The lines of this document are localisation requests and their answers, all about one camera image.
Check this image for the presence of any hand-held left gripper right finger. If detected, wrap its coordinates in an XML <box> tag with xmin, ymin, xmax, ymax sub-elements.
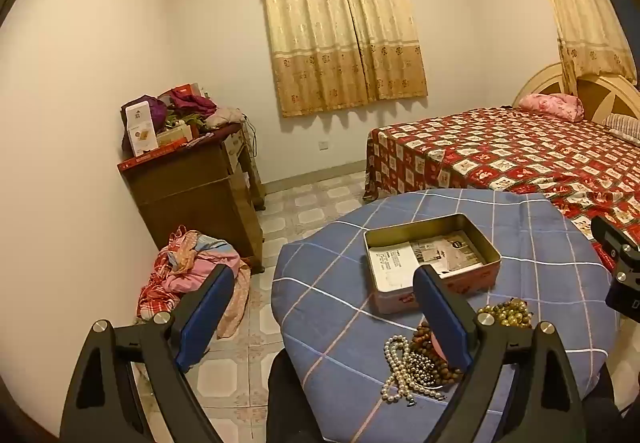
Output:
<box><xmin>413</xmin><ymin>264</ymin><xmax>586</xmax><ymax>443</ymax></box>

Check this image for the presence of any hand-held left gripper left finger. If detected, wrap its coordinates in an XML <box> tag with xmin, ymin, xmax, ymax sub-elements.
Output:
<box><xmin>59</xmin><ymin>264</ymin><xmax>236</xmax><ymax>443</ymax></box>

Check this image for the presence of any pink bangle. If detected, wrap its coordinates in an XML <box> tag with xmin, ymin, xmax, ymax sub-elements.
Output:
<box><xmin>431</xmin><ymin>330</ymin><xmax>453</xmax><ymax>364</ymax></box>

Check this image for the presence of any brown wooden bead bracelet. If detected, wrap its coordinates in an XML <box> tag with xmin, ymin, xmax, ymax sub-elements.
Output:
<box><xmin>410</xmin><ymin>320</ymin><xmax>466</xmax><ymax>386</ymax></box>

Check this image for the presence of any pink rectangular tin box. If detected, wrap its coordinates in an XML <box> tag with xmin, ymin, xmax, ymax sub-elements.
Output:
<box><xmin>363</xmin><ymin>213</ymin><xmax>502</xmax><ymax>315</ymax></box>

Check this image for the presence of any white pearl necklace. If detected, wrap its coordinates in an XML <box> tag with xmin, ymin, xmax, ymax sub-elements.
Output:
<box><xmin>381</xmin><ymin>334</ymin><xmax>446</xmax><ymax>406</ymax></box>

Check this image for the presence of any golden bead bracelet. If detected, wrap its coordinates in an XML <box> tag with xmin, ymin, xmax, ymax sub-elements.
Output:
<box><xmin>475</xmin><ymin>299</ymin><xmax>533</xmax><ymax>330</ymax></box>

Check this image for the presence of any pile of colourful clothes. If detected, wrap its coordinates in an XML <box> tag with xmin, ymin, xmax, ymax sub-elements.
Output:
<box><xmin>136</xmin><ymin>224</ymin><xmax>252</xmax><ymax>339</ymax></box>

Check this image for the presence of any printed paper card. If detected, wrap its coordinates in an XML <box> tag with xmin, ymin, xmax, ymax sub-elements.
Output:
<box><xmin>367</xmin><ymin>230</ymin><xmax>488</xmax><ymax>294</ymax></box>

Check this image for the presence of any round table with blue cloth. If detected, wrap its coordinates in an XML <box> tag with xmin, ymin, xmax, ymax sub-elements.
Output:
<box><xmin>271</xmin><ymin>188</ymin><xmax>623</xmax><ymax>443</ymax></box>

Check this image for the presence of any brown wooden cabinet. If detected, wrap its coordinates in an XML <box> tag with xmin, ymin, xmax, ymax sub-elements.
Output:
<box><xmin>117</xmin><ymin>123</ymin><xmax>266</xmax><ymax>274</ymax></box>

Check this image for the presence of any dark cloth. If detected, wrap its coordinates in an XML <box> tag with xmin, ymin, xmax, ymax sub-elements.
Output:
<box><xmin>267</xmin><ymin>350</ymin><xmax>331</xmax><ymax>443</ymax></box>

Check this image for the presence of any striped pillow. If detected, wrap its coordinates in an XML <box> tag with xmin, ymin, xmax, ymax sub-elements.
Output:
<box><xmin>602</xmin><ymin>112</ymin><xmax>640</xmax><ymax>146</ymax></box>

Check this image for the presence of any red flat box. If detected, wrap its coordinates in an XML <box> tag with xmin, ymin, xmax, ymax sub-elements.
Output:
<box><xmin>117</xmin><ymin>136</ymin><xmax>211</xmax><ymax>172</ymax></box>

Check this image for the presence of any bed with red quilt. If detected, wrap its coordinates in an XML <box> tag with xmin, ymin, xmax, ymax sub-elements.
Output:
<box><xmin>362</xmin><ymin>107</ymin><xmax>640</xmax><ymax>274</ymax></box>

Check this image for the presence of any small beige carton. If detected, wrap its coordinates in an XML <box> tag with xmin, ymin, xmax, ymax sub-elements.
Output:
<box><xmin>156</xmin><ymin>123</ymin><xmax>193</xmax><ymax>146</ymax></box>

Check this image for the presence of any pink pillow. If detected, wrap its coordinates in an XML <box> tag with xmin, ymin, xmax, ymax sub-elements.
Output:
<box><xmin>517</xmin><ymin>93</ymin><xmax>585</xmax><ymax>124</ymax></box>

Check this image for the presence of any white upright carton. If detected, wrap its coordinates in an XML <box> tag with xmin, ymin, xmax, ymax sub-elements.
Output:
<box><xmin>124</xmin><ymin>96</ymin><xmax>157</xmax><ymax>158</ymax></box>

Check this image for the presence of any cream wooden headboard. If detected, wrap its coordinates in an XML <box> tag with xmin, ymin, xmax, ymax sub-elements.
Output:
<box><xmin>512</xmin><ymin>63</ymin><xmax>640</xmax><ymax>124</ymax></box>

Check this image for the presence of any heap of purple clothes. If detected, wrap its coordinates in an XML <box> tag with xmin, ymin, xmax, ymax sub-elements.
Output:
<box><xmin>150</xmin><ymin>88</ymin><xmax>246</xmax><ymax>134</ymax></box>

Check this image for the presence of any dark blue door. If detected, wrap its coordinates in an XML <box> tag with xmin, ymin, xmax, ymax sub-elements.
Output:
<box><xmin>597</xmin><ymin>0</ymin><xmax>640</xmax><ymax>89</ymax></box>

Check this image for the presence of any beige patterned corner curtain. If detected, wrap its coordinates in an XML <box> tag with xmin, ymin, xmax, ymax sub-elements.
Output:
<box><xmin>515</xmin><ymin>0</ymin><xmax>638</xmax><ymax>96</ymax></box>

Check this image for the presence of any beige patterned window curtain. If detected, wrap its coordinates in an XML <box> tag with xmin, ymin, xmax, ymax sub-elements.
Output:
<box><xmin>256</xmin><ymin>0</ymin><xmax>429</xmax><ymax>119</ymax></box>

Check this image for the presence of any black hanging cable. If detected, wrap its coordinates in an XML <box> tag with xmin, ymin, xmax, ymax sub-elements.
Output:
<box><xmin>244</xmin><ymin>116</ymin><xmax>259</xmax><ymax>159</ymax></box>

